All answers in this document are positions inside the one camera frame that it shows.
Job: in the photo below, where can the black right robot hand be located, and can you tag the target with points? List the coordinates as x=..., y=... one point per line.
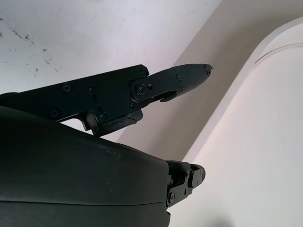
x=71, y=165

